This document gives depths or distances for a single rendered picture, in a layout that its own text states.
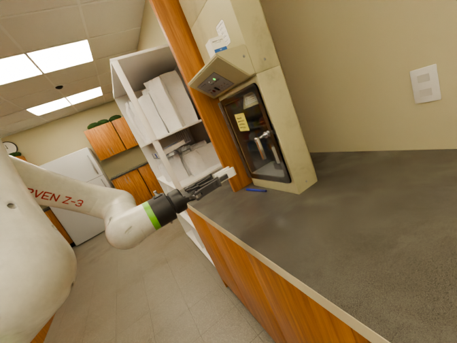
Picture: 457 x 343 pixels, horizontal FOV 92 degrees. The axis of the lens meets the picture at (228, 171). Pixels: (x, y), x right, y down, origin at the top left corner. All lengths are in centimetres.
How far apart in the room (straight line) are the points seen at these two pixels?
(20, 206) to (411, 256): 66
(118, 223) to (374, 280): 60
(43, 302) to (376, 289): 51
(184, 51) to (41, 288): 101
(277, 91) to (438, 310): 68
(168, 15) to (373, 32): 81
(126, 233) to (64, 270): 33
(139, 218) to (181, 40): 81
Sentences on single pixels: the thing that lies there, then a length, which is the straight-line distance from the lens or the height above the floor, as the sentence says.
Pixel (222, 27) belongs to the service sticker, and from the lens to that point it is 92.
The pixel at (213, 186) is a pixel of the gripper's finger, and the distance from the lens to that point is 70.
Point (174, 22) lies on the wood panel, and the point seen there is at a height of 177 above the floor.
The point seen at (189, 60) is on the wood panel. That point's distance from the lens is 114.
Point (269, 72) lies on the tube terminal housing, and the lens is 85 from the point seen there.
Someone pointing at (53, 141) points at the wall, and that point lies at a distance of 635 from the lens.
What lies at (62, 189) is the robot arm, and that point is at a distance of 73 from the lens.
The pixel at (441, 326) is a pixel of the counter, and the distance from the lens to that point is 50.
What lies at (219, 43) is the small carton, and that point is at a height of 155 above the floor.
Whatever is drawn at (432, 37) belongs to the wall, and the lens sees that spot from 99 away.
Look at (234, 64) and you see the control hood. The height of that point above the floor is 146.
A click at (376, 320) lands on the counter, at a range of 50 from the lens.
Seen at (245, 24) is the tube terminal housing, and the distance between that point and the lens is 86.
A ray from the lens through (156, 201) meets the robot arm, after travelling 69.
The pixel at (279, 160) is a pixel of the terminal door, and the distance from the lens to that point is 86.
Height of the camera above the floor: 134
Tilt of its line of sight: 14 degrees down
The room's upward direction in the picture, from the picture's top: 24 degrees counter-clockwise
